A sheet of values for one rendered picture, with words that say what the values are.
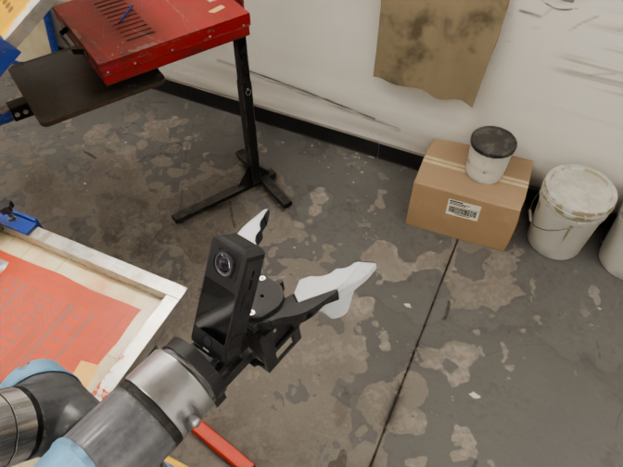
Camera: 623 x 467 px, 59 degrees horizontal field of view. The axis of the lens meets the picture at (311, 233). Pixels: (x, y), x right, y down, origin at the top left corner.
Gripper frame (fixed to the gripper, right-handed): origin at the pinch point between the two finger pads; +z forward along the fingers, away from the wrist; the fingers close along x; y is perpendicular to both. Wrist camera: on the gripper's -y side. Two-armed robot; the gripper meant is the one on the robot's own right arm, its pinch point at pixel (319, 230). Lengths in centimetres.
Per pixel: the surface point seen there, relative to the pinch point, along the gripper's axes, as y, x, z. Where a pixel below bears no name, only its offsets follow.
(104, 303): 62, -72, -4
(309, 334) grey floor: 159, -74, 63
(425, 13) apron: 64, -87, 174
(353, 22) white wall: 75, -123, 171
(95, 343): 63, -65, -13
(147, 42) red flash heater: 40, -132, 68
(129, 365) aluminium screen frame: 61, -52, -12
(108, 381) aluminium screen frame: 61, -52, -17
